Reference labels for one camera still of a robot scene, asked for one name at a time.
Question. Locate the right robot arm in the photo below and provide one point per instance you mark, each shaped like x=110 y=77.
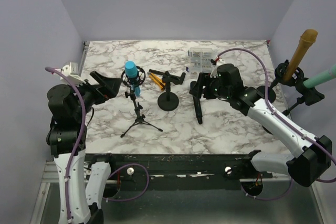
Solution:
x=309 y=156

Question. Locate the black microphone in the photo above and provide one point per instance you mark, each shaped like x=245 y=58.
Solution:
x=198 y=110

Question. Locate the black clip microphone stand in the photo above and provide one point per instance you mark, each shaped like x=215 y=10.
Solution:
x=169 y=101

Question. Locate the gold microphone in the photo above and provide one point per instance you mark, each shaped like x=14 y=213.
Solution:
x=307 y=39

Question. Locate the green microphone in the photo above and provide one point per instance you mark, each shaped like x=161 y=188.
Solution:
x=321 y=78

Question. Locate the black tripod shock-mount stand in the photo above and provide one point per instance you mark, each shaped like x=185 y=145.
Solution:
x=140 y=118

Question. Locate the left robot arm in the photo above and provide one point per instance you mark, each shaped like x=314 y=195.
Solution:
x=80 y=201

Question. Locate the black clip stand right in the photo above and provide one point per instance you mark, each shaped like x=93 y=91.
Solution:
x=308 y=96

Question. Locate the black T-handle tool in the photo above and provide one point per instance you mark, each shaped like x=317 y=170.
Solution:
x=160 y=72

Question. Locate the yellow utility knife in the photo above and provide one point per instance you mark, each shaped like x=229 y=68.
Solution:
x=157 y=81

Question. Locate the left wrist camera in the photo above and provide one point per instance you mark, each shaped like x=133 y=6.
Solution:
x=71 y=71

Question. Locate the black round-base shock-mount stand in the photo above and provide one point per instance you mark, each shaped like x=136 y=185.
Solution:
x=279 y=74

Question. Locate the clear plastic screw box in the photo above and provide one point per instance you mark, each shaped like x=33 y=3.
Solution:
x=200 y=60

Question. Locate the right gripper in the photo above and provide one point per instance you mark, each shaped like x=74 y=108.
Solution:
x=203 y=79

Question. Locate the blue toy microphone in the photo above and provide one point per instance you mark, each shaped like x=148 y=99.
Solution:
x=132 y=72

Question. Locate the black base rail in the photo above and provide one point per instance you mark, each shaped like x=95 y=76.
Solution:
x=169 y=172

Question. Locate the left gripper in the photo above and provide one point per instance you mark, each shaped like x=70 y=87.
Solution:
x=109 y=88

